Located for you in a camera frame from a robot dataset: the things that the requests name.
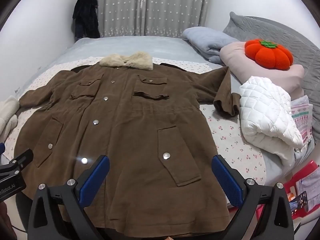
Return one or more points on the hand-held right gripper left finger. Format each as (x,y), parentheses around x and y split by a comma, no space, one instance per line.
(96,180)

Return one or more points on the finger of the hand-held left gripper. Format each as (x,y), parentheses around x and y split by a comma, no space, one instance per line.
(1,148)
(23,158)

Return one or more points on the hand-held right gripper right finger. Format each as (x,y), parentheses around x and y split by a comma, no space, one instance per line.
(227,182)

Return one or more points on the brown coat with fur collar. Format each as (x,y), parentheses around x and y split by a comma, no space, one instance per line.
(125,130)

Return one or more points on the white fluffy garment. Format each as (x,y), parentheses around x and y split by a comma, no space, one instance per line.
(7,115)

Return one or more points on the white floral blanket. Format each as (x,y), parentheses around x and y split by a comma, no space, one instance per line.
(225,140)

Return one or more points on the small black device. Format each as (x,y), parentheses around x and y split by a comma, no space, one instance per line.
(301,201)

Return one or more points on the white quilted jacket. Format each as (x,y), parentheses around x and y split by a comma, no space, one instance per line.
(265,110)

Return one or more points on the grey blue cloth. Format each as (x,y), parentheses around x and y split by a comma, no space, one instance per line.
(310,187)

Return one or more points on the red plastic stool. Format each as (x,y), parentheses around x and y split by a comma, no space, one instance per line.
(312,167)

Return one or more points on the pink green patterned cloth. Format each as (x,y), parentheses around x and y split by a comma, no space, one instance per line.
(302,120)

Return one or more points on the pink pillow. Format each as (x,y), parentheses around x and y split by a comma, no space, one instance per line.
(237,62)

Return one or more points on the orange pumpkin cushion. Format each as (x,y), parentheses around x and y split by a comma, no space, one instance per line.
(268,55)

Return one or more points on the blue-grey pillow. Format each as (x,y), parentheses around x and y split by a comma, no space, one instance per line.
(207,42)

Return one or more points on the bed with light blue sheet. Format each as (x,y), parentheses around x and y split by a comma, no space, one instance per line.
(150,46)

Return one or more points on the dark hanging garment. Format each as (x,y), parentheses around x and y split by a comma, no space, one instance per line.
(85,17)

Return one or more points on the grey quilted headboard cover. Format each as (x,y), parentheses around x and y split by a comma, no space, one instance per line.
(287,35)

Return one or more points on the grey patterned curtain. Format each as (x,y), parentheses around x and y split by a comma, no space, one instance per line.
(150,10)

